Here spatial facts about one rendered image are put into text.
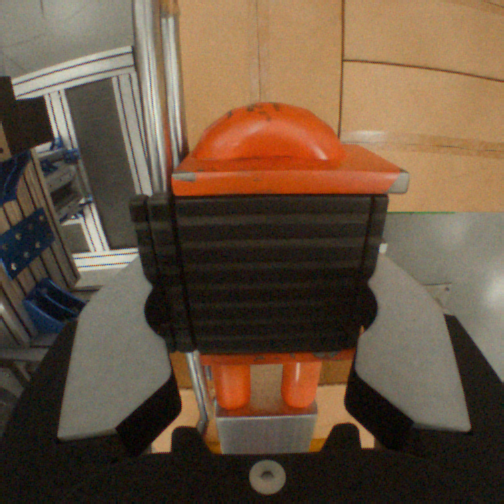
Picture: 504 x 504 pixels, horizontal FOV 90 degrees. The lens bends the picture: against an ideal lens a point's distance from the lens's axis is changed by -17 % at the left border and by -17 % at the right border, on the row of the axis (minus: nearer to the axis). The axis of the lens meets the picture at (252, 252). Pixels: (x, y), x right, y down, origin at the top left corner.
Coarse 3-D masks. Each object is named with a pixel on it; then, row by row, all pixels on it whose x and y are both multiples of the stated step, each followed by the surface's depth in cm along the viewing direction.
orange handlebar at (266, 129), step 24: (216, 120) 10; (240, 120) 9; (264, 120) 9; (288, 120) 9; (312, 120) 10; (216, 144) 10; (240, 144) 9; (264, 144) 9; (288, 144) 10; (312, 144) 10; (336, 144) 10; (216, 384) 16; (240, 384) 16; (288, 384) 16; (312, 384) 16
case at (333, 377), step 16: (176, 352) 43; (176, 368) 41; (336, 368) 40; (208, 384) 38; (320, 384) 38; (336, 384) 38; (192, 400) 39; (320, 400) 39; (336, 400) 40; (192, 416) 41; (320, 416) 42; (336, 416) 42; (208, 432) 43; (320, 432) 44; (368, 432) 45; (160, 448) 47
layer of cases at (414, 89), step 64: (192, 0) 56; (256, 0) 57; (320, 0) 57; (384, 0) 56; (448, 0) 55; (192, 64) 64; (256, 64) 64; (320, 64) 64; (384, 64) 64; (448, 64) 62; (192, 128) 71; (384, 128) 71; (448, 128) 71; (448, 192) 80
